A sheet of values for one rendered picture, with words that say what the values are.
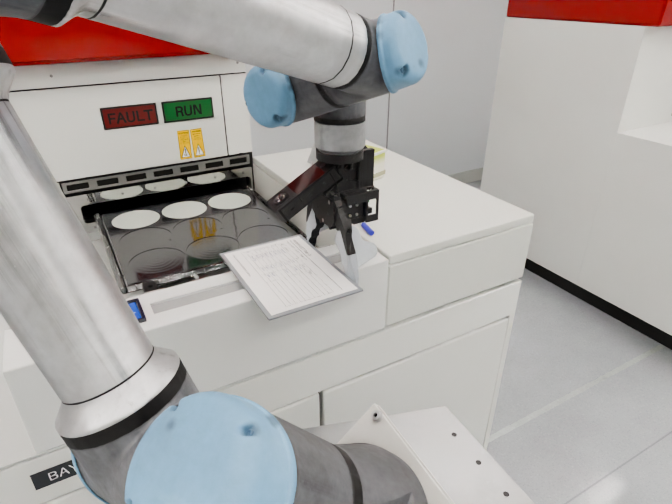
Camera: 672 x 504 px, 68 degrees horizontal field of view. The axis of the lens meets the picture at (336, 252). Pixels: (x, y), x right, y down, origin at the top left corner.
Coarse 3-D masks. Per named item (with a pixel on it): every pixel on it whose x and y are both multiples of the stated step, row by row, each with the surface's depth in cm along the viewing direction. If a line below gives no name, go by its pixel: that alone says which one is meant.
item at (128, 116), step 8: (104, 112) 108; (112, 112) 109; (120, 112) 110; (128, 112) 111; (136, 112) 112; (144, 112) 112; (152, 112) 113; (104, 120) 109; (112, 120) 110; (120, 120) 111; (128, 120) 111; (136, 120) 112; (144, 120) 113; (152, 120) 114
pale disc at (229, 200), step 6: (216, 198) 122; (222, 198) 122; (228, 198) 122; (234, 198) 122; (240, 198) 122; (246, 198) 122; (210, 204) 118; (216, 204) 118; (222, 204) 118; (228, 204) 118; (234, 204) 118; (240, 204) 118; (246, 204) 118
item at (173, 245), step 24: (240, 192) 125; (216, 216) 112; (240, 216) 112; (264, 216) 112; (120, 240) 102; (144, 240) 102; (168, 240) 102; (192, 240) 102; (216, 240) 102; (240, 240) 102; (264, 240) 102; (120, 264) 93; (144, 264) 93; (168, 264) 93; (192, 264) 93
